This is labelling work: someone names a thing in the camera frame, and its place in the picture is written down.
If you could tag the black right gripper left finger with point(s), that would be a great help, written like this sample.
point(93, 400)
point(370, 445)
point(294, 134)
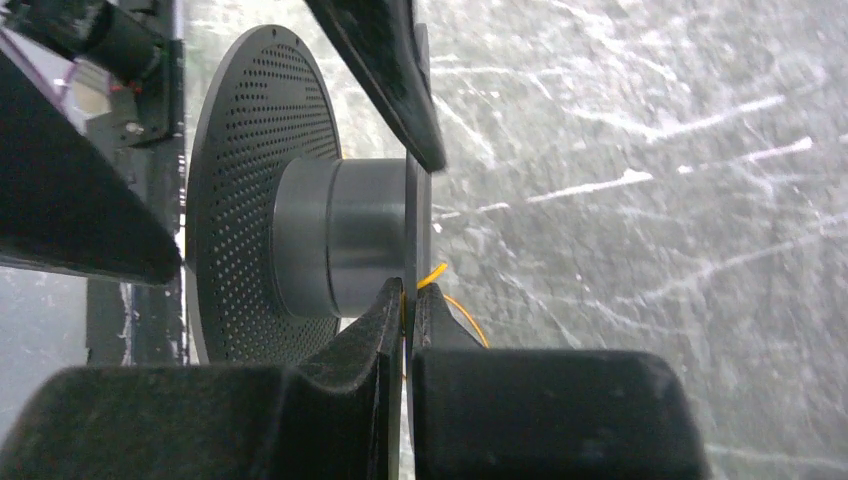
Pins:
point(334, 415)

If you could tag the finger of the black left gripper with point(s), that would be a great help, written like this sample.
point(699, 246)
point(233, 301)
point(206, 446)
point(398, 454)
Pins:
point(64, 209)
point(376, 40)

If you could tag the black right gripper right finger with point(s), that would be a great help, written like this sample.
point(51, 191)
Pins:
point(487, 413)

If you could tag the dark grey perforated spool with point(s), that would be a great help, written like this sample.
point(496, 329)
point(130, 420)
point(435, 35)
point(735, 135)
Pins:
point(284, 236)

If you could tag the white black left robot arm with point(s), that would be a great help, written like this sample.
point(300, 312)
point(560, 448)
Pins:
point(95, 31)

